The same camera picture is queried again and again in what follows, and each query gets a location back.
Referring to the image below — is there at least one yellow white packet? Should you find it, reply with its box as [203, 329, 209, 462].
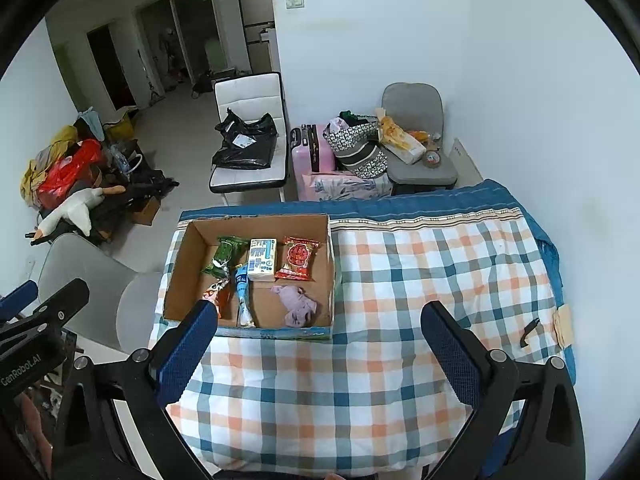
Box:
[376, 108, 427, 165]

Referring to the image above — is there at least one small brown cardboard box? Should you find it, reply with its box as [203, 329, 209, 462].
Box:
[131, 195, 161, 226]

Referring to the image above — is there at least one white leaning board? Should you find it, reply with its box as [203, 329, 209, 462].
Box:
[450, 137, 483, 183]

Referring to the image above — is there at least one patterned tote bag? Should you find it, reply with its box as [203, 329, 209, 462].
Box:
[322, 112, 390, 179]

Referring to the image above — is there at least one person's left forearm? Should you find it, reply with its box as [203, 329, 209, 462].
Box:
[15, 390, 53, 478]

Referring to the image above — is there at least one white goose plush toy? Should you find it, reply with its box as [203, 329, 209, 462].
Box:
[32, 186, 126, 241]

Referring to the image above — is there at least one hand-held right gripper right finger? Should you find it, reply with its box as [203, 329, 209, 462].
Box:
[420, 301, 586, 480]

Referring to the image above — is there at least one black floor bag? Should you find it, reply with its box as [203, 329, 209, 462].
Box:
[191, 71, 221, 98]

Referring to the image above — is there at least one white padded chair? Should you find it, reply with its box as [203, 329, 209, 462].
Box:
[208, 72, 290, 203]

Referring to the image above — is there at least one white blue carton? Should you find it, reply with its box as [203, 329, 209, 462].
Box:
[246, 238, 278, 282]

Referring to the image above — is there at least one pile of black bags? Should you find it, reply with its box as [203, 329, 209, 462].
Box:
[90, 170, 178, 241]

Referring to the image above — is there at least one pink floral pillow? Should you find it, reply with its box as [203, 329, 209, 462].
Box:
[300, 170, 393, 202]

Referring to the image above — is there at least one beige paper piece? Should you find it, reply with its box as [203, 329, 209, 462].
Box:
[554, 305, 576, 350]

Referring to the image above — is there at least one pink suitcase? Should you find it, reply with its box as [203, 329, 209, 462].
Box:
[290, 124, 337, 201]

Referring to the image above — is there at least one blue white tube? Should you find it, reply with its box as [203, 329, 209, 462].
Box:
[234, 265, 257, 328]

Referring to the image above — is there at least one grey padded chair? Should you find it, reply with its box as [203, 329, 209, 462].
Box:
[381, 82, 458, 191]

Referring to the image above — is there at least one black plastic bag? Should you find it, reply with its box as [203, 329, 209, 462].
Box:
[211, 108, 278, 170]

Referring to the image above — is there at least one orange snack packet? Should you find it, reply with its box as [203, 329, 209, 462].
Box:
[202, 280, 233, 318]

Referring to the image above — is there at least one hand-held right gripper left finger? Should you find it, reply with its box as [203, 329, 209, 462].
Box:
[52, 299, 219, 480]

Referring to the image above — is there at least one green snack packet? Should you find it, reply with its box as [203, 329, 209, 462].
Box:
[201, 236, 249, 279]

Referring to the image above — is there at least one yellow bin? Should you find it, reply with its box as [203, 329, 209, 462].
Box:
[102, 109, 138, 142]

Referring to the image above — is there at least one yellow cloth bag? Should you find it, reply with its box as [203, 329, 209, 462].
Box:
[20, 125, 78, 206]

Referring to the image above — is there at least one red snack packet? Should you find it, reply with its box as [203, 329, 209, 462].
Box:
[274, 236, 321, 281]

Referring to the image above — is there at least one pink sock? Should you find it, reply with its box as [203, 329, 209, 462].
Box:
[271, 285, 321, 328]

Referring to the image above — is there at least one red plastic bag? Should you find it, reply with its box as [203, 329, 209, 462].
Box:
[37, 139, 103, 209]

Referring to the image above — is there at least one plaid blanket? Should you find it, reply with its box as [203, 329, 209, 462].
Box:
[147, 180, 576, 476]

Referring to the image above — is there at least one grey shell chair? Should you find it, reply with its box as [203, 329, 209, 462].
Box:
[37, 234, 163, 353]

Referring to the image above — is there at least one small black clip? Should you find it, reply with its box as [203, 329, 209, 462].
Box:
[520, 318, 541, 349]

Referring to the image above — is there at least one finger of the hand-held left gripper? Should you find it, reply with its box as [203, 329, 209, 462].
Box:
[0, 280, 40, 318]
[0, 280, 90, 338]

